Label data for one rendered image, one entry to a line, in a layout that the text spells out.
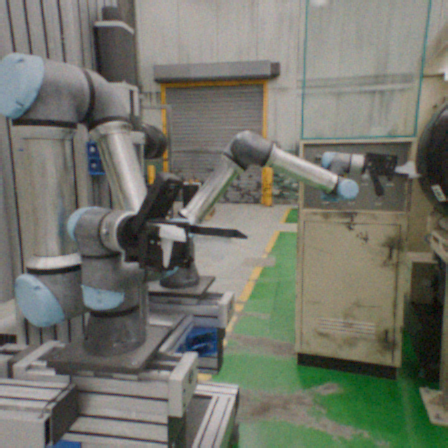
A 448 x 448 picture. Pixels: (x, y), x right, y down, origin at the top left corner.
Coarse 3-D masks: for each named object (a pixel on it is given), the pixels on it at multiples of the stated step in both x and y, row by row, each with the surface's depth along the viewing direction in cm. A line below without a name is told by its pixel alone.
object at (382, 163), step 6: (366, 156) 157; (372, 156) 157; (378, 156) 156; (384, 156) 154; (390, 156) 157; (396, 156) 153; (366, 162) 156; (372, 162) 157; (378, 162) 157; (384, 162) 154; (390, 162) 155; (396, 162) 154; (366, 168) 158; (378, 168) 157; (384, 168) 155; (390, 168) 155; (378, 174) 157; (384, 174) 155
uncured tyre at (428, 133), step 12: (444, 108) 145; (432, 120) 153; (444, 120) 142; (432, 132) 145; (444, 132) 141; (420, 144) 158; (432, 144) 145; (444, 144) 141; (420, 156) 155; (432, 156) 145; (444, 156) 142; (420, 168) 155; (432, 168) 145; (444, 168) 142; (420, 180) 160; (432, 180) 146; (444, 180) 143; (432, 192) 149; (444, 192) 144; (432, 204) 165; (444, 204) 147
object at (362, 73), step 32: (320, 0) 202; (352, 0) 199; (384, 0) 195; (416, 0) 192; (320, 32) 204; (352, 32) 201; (384, 32) 197; (416, 32) 194; (320, 64) 207; (352, 64) 203; (384, 64) 199; (416, 64) 196; (320, 96) 209; (352, 96) 205; (384, 96) 201; (416, 96) 198; (320, 128) 211; (352, 128) 207; (384, 128) 203; (416, 128) 199
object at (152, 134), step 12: (144, 108) 573; (168, 108) 565; (168, 120) 568; (144, 132) 473; (156, 132) 541; (168, 132) 571; (144, 144) 473; (156, 144) 512; (168, 144) 574; (144, 156) 509; (156, 156) 550; (168, 216) 592
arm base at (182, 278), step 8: (184, 264) 144; (192, 264) 147; (176, 272) 144; (184, 272) 144; (192, 272) 146; (160, 280) 147; (168, 280) 144; (176, 280) 143; (184, 280) 144; (192, 280) 145; (176, 288) 143; (184, 288) 144
